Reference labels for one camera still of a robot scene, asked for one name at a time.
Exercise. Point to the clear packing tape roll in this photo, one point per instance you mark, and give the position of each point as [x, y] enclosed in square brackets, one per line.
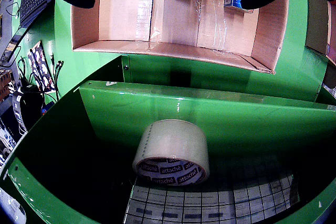
[170, 140]

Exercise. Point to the black electronic device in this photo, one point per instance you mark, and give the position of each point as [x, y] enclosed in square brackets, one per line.
[31, 108]

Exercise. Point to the large open cardboard tray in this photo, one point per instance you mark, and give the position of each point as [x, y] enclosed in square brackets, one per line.
[126, 24]

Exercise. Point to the gridded paper sheet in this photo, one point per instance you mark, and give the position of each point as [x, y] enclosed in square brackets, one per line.
[210, 205]

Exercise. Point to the divided cardboard box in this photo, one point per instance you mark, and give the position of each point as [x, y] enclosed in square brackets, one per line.
[316, 24]

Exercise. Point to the printed photo sheet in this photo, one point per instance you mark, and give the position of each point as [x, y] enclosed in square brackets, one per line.
[42, 64]

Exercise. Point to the black laptop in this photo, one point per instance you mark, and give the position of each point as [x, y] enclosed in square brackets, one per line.
[34, 3]

